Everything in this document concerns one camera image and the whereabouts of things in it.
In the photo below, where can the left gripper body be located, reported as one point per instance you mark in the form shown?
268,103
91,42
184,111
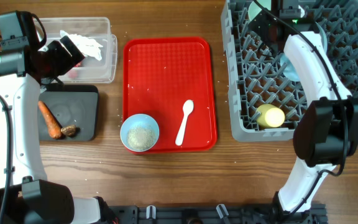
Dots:
58,61

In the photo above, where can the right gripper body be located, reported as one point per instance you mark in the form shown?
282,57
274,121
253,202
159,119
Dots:
265,23

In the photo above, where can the red snack wrapper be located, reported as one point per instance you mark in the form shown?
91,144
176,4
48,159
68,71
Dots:
73,74

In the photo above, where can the white napkin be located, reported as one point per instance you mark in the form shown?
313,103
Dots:
88,47

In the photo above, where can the light blue plate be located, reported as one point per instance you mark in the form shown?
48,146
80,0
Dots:
290,71

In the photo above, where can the orange carrot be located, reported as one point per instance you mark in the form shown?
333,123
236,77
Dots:
54,129

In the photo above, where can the brown mushroom piece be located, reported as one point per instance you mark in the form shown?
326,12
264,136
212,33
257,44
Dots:
69,131

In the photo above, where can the yellow plastic cup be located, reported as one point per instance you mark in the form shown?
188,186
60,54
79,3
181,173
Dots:
270,116

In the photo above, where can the green bowl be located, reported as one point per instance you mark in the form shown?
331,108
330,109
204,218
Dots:
254,10

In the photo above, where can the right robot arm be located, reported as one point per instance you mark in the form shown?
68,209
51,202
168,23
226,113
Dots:
327,134

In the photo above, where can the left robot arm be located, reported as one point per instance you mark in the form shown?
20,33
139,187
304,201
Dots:
26,62

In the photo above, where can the grey dishwasher rack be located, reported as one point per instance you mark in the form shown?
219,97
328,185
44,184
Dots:
256,77

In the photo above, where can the clear plastic bin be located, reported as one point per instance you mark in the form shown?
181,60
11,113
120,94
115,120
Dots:
98,28

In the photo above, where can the black plastic tray bin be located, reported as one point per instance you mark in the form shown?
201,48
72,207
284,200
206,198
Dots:
73,105

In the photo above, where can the red serving tray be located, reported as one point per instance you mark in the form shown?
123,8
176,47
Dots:
159,75

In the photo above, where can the blue bowl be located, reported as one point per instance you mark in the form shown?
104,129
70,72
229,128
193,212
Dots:
138,120

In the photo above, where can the white plastic spoon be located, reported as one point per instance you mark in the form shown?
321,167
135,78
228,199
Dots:
188,108

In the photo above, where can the white rice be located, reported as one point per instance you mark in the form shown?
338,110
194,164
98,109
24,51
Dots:
140,138

